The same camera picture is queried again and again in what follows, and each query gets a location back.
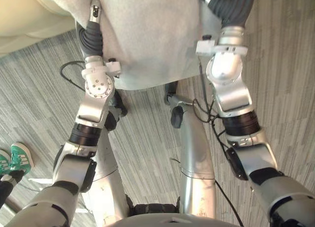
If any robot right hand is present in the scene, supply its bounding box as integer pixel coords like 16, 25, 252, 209
199, 0, 255, 30

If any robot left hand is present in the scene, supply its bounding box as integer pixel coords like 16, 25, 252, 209
75, 0, 104, 58

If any light grey cushion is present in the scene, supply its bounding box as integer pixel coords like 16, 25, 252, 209
36, 0, 214, 90

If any cream sofa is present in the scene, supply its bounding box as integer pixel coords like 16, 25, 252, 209
0, 0, 76, 56

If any green and white shoe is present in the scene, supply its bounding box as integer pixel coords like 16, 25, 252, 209
9, 141, 35, 175
0, 149, 12, 176

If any robot right leg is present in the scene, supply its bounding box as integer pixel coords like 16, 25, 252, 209
164, 81, 218, 219

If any person's leg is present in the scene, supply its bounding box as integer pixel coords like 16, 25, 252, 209
0, 169, 25, 209

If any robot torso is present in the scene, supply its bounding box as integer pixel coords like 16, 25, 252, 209
103, 203, 243, 227

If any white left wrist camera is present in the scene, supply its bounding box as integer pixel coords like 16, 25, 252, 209
105, 58, 122, 78

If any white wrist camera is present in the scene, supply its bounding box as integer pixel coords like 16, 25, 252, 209
195, 34, 218, 56
105, 58, 122, 78

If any black floor cable loop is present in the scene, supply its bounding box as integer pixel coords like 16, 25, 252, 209
60, 61, 87, 92

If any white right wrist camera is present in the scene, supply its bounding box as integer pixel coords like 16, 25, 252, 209
195, 34, 218, 56

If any black robot tether cable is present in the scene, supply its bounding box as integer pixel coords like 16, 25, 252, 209
191, 96, 245, 227

